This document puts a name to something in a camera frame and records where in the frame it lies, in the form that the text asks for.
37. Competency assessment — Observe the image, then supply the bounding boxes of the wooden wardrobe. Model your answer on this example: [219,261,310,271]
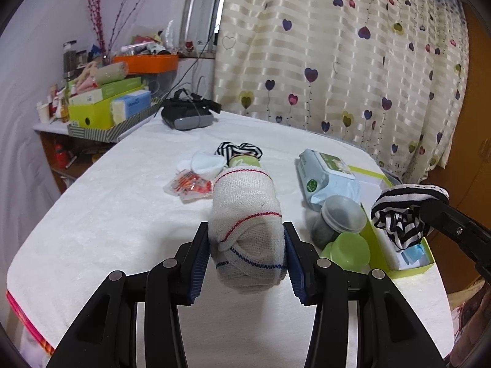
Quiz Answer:
[428,4,490,293]

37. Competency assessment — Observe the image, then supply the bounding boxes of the blue tissue pack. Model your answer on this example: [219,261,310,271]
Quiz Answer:
[111,90,152,125]

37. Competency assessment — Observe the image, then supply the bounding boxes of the pink branch decoration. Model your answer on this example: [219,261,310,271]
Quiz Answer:
[86,0,145,64]

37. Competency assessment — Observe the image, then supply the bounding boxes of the wet wipes pack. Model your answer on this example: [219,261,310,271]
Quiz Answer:
[296,149,360,212]

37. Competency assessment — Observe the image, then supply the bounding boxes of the green white shallow box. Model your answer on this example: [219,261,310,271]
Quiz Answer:
[346,163,436,281]

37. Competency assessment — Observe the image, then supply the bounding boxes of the white cotton pads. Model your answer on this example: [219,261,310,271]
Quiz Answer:
[176,151,227,180]

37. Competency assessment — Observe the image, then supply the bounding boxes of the white table blanket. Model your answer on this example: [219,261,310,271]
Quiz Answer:
[5,109,455,368]

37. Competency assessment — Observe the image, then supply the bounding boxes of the dark jar clear lid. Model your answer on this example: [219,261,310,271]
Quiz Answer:
[311,195,367,249]

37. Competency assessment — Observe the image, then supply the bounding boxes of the black white striped sock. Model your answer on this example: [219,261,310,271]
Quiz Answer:
[370,184,449,250]
[215,141,263,161]

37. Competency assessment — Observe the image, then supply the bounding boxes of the person's right hand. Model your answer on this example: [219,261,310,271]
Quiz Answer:
[449,284,490,367]

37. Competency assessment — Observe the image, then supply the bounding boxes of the orange storage bin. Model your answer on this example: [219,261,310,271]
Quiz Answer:
[112,54,178,74]

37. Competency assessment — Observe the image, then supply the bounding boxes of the side shelf table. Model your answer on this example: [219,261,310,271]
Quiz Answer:
[33,121,115,194]

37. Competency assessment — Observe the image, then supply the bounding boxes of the heart pattern curtain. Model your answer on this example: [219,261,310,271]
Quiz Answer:
[214,0,470,183]

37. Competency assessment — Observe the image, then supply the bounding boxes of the beige bandage cloth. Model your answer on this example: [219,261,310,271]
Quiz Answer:
[208,165,287,294]

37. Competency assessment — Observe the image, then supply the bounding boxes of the striped tray box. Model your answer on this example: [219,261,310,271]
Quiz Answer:
[66,99,164,144]

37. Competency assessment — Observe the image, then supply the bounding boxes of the green rabbit pattern towel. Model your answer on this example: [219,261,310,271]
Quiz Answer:
[228,155,261,168]

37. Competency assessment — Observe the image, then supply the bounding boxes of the blue face mask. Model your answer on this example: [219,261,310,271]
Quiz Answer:
[400,243,426,265]

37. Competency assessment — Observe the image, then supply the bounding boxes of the black grey VR headset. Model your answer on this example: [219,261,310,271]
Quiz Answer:
[160,88,222,131]

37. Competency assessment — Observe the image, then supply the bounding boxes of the green white long box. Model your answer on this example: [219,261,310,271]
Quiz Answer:
[69,77,141,105]

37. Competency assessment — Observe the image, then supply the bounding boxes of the green lidded jar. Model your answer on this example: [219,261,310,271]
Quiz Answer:
[320,233,370,273]

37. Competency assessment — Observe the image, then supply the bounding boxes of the lime green box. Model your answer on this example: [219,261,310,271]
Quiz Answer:
[67,93,153,132]

